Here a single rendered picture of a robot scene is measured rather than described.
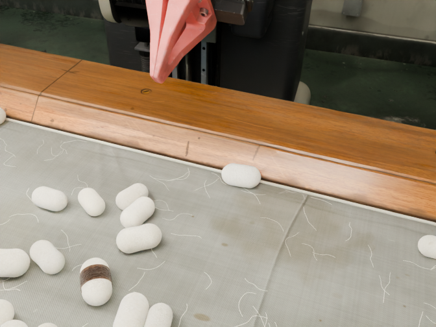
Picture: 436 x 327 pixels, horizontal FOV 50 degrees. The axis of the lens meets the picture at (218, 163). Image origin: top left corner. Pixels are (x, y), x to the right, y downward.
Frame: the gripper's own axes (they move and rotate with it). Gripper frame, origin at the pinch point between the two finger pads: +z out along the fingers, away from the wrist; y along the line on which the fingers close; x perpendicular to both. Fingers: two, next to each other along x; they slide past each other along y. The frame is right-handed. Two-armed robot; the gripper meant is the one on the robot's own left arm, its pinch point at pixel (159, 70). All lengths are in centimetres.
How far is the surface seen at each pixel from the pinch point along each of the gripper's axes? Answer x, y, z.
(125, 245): 2.1, 0.9, 13.8
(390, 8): 172, 22, -111
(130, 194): 5.2, -1.3, 9.8
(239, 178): 8.9, 6.8, 5.5
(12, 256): -1.1, -6.1, 16.8
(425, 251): 7.5, 23.4, 7.6
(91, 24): 180, -126, -79
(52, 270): 0.1, -3.3, 17.0
